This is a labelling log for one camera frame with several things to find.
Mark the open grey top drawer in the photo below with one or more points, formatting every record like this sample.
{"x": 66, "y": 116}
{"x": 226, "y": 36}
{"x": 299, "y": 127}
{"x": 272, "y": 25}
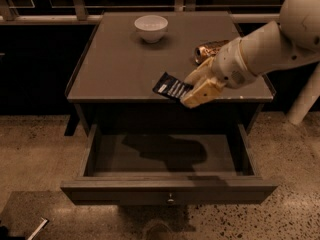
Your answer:
{"x": 142, "y": 169}

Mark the dark blue rxbar wrapper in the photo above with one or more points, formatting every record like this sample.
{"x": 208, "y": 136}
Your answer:
{"x": 171, "y": 87}

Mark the white ceramic bowl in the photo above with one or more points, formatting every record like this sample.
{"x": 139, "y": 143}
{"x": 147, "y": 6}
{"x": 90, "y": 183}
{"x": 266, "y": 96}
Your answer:
{"x": 151, "y": 28}

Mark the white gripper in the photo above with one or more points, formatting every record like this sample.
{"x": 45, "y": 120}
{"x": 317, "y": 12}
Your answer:
{"x": 229, "y": 66}

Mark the white pole at right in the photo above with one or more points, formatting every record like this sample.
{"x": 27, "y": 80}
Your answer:
{"x": 306, "y": 98}

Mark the grey wooden cabinet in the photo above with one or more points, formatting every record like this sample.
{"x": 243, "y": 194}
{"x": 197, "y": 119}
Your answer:
{"x": 113, "y": 82}

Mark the golden soda can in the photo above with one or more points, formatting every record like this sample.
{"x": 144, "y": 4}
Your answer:
{"x": 206, "y": 50}

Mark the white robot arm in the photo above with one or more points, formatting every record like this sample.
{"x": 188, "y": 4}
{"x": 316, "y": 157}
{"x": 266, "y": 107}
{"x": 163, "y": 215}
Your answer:
{"x": 288, "y": 43}

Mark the small metal drawer knob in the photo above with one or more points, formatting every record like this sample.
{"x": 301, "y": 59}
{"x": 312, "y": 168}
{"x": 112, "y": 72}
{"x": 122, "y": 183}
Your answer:
{"x": 170, "y": 199}

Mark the white strip on floor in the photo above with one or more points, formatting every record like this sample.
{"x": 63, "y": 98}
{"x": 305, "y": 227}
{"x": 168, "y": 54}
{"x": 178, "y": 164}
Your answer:
{"x": 40, "y": 227}

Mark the metal window railing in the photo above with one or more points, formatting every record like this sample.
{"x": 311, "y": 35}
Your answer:
{"x": 34, "y": 11}

